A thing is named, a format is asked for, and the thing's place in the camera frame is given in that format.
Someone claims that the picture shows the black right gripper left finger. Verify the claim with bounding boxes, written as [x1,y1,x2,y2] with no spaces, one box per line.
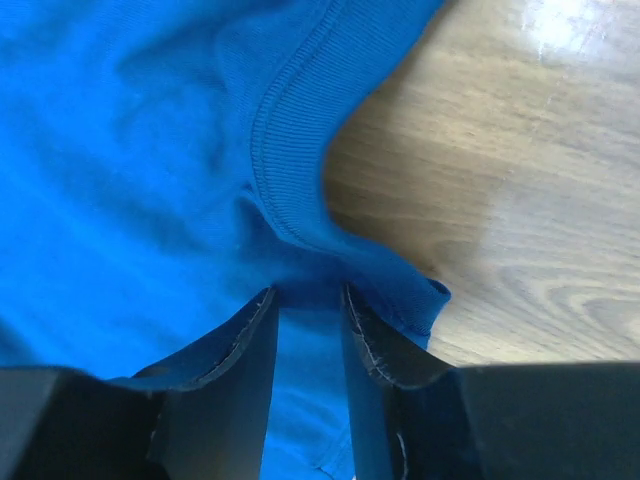
[1,288,279,479]

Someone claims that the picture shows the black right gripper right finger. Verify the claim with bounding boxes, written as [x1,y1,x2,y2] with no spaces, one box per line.
[342,286,639,480]

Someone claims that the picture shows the blue t shirt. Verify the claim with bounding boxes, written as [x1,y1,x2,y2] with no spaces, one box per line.
[1,1,450,479]

